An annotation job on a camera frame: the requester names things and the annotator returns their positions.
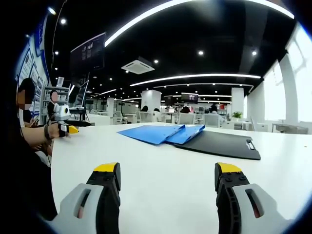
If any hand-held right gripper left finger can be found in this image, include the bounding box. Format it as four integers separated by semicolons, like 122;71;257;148
48;162;121;234

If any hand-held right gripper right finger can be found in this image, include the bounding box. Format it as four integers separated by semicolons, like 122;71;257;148
214;162;293;234

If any black clipboard folder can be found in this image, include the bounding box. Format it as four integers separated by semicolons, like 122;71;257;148
173;130;262;161

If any blue folder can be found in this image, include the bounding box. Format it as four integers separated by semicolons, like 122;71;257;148
165;124;206;145
117;124;186;146

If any person's left hand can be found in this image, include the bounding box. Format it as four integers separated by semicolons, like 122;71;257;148
44;122;72;140

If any metal shelf rack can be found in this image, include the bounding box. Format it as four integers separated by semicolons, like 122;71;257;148
41;85;72;122

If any tilted desk monitor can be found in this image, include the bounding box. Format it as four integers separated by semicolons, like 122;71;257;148
74;80;90;108

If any hanging black display screen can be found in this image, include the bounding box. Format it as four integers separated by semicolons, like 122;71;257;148
69;31;107;86

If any white table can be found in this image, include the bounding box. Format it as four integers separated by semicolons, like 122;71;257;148
50;121;312;234

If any person in black clothes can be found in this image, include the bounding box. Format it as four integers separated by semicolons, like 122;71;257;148
0;107;59;222

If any ceiling air conditioner unit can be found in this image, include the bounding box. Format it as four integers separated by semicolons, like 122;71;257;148
120;57;156;75

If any small hanging screen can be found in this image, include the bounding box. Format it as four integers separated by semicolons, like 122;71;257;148
181;92;199;104

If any blue wall poster board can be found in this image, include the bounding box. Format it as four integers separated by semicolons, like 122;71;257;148
15;13;51;115

